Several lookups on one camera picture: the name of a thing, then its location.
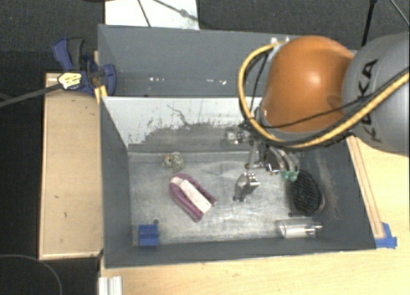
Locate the speckled grey ball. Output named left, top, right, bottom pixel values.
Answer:
left=161, top=151, right=186, bottom=173

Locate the blue block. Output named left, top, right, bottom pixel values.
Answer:
left=138, top=223, right=160, bottom=248

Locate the purple and white brush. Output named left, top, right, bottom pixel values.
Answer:
left=168, top=173, right=218, bottom=223

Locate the black mesh oval strainer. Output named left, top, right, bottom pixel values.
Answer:
left=289, top=169, right=325, bottom=217

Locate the grey metal bin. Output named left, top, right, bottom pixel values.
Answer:
left=96, top=23, right=377, bottom=269

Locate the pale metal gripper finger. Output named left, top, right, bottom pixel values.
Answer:
left=224, top=126, right=245, bottom=146
left=233, top=172, right=261, bottom=203

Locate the pale wood flat board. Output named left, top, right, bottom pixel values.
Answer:
left=38, top=72, right=105, bottom=261

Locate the clear glass bottle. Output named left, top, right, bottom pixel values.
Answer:
left=275, top=218, right=324, bottom=240

